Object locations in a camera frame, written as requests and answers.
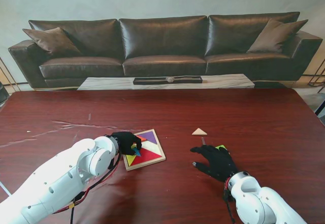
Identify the long black decorative tray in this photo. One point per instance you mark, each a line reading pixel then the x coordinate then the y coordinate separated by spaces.
pixel 149 80

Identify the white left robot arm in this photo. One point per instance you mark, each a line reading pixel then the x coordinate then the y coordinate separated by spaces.
pixel 61 178

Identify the large red tangram triangle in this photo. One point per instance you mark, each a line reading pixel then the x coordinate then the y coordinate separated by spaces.
pixel 149 156

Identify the clear tape strip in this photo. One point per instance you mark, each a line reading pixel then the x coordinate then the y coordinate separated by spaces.
pixel 203 140

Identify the small natural wood triangle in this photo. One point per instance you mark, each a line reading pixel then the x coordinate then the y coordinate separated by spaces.
pixel 199 132

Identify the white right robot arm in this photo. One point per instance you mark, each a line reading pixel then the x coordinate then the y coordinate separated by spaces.
pixel 256 201

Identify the green tangram square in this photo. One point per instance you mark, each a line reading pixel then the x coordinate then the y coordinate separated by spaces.
pixel 221 147

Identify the small glass ball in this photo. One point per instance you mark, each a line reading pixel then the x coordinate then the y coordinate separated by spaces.
pixel 170 79

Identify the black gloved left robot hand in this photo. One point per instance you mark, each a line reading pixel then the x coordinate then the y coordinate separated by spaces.
pixel 127 142

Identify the orange tangram parallelogram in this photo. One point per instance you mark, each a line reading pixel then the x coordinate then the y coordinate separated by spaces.
pixel 143 139

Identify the dark brown leather sofa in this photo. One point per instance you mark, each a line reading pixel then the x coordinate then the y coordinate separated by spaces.
pixel 162 43

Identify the purple tangram triangle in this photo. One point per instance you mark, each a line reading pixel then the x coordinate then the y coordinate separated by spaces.
pixel 149 137

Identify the blue tangram triangle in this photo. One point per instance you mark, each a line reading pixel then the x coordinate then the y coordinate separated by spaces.
pixel 137 152

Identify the grey marble coffee table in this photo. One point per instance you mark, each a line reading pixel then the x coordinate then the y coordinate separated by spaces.
pixel 106 83

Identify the black chair edge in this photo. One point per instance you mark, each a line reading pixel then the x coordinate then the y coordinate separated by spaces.
pixel 2 94

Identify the brown throw pillow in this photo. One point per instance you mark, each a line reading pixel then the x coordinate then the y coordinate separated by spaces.
pixel 276 37
pixel 53 41

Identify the thin metal side table frame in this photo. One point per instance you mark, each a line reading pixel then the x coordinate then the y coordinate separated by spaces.
pixel 10 78
pixel 316 76

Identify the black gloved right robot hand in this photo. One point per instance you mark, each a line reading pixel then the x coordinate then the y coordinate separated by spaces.
pixel 218 163

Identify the square wooden puzzle tray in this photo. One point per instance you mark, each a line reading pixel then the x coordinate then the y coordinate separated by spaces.
pixel 157 155

